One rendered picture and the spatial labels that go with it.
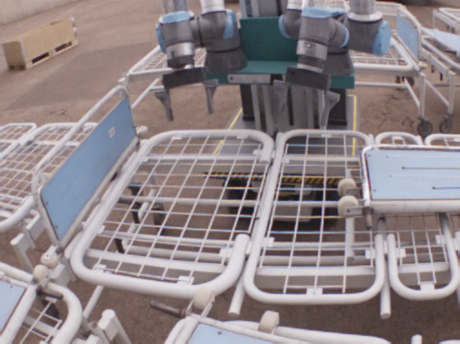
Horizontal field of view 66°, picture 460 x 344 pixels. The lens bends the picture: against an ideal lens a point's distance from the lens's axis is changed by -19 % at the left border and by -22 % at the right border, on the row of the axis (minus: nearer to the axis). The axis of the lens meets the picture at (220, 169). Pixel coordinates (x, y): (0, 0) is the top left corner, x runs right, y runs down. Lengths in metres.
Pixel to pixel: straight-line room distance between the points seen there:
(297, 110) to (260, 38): 0.42
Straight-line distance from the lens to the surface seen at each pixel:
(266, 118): 2.07
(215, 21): 1.47
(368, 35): 1.58
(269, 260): 1.56
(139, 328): 1.70
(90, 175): 1.50
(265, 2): 1.92
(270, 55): 1.89
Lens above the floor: 1.29
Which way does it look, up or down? 31 degrees down
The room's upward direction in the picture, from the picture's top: 9 degrees counter-clockwise
